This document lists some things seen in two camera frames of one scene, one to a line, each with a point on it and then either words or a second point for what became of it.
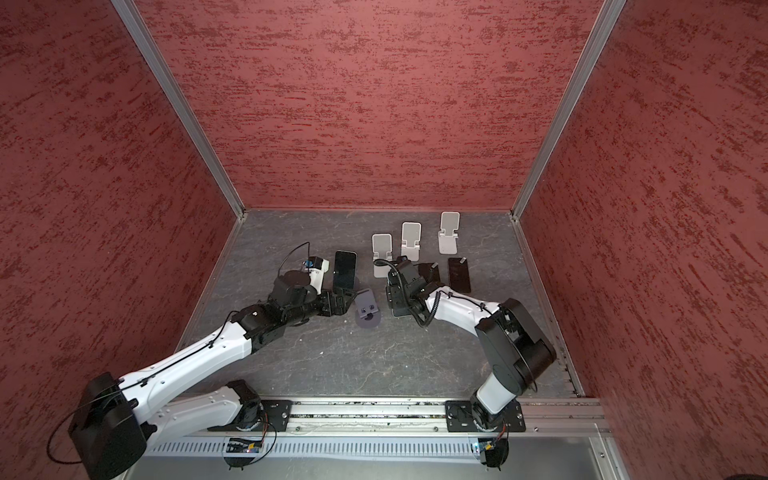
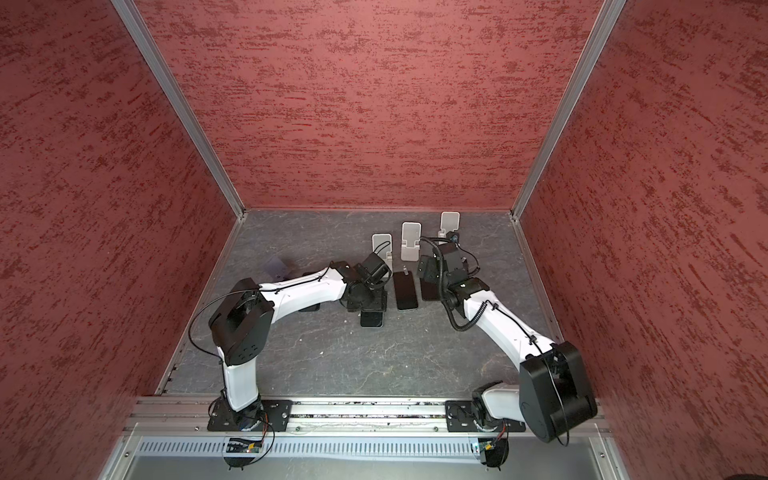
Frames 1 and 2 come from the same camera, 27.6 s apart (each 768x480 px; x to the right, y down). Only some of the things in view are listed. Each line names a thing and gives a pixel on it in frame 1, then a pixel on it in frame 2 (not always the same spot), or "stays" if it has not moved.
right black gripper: [394, 298] → [432, 265]
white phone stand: [411, 240] stays
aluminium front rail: [542, 415] stays
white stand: [382, 249] stays
